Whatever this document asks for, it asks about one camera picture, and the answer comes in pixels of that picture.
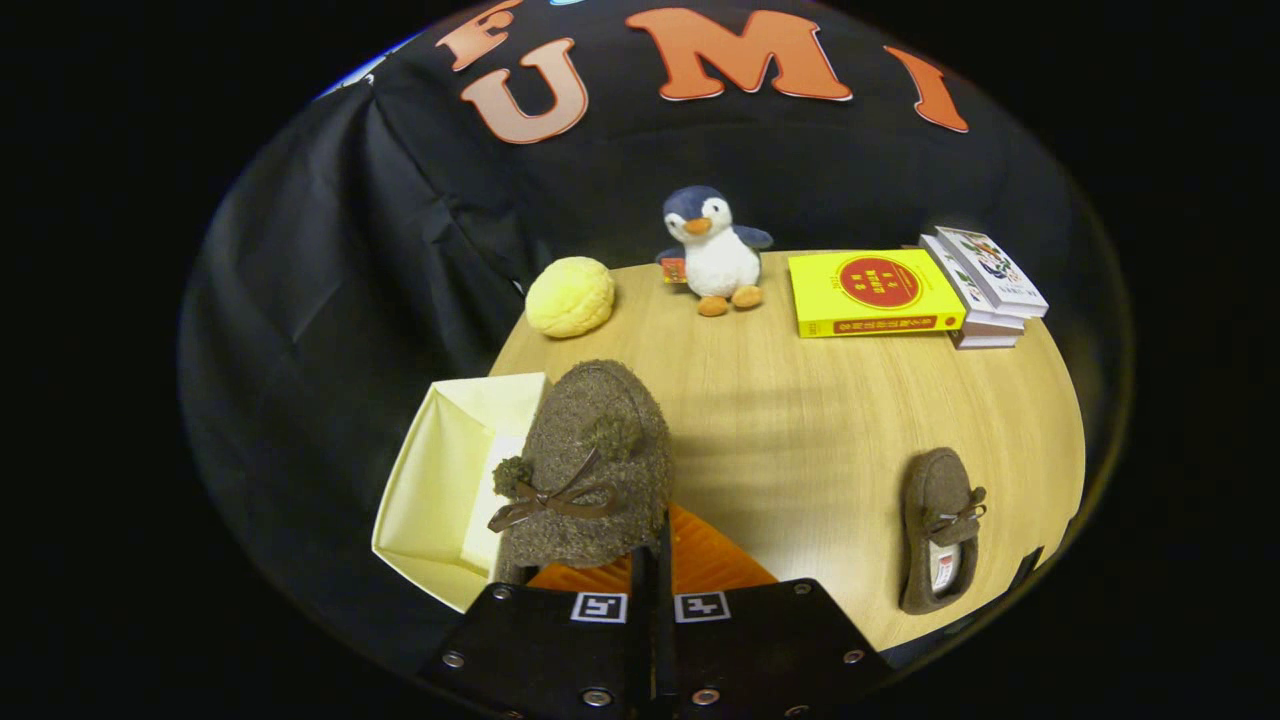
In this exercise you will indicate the plush penguin toy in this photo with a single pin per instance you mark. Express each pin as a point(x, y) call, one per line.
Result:
point(718, 260)

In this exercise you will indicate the yellow bun toy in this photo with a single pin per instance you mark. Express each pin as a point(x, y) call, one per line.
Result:
point(570, 297)

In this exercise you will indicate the black backdrop cloth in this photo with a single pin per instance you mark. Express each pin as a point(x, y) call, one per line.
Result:
point(300, 300)

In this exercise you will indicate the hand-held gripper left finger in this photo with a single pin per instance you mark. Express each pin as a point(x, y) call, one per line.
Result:
point(550, 640)

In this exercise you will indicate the beige fabric storage box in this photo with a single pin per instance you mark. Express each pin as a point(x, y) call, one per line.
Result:
point(440, 480)

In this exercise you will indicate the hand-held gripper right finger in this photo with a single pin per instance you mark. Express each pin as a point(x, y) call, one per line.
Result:
point(770, 640)

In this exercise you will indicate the dark object with silver rim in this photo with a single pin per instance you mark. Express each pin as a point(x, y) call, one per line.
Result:
point(1032, 568)

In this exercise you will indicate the brown fuzzy shoe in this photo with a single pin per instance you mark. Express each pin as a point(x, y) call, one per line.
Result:
point(590, 450)
point(935, 490)

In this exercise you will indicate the white paperback book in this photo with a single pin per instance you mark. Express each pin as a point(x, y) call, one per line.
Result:
point(985, 340)
point(960, 285)

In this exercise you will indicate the white book with illustrated cover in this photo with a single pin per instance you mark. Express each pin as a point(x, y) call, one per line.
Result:
point(995, 268)

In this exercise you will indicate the yellow book with red circle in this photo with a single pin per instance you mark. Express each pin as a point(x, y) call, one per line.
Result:
point(870, 290)

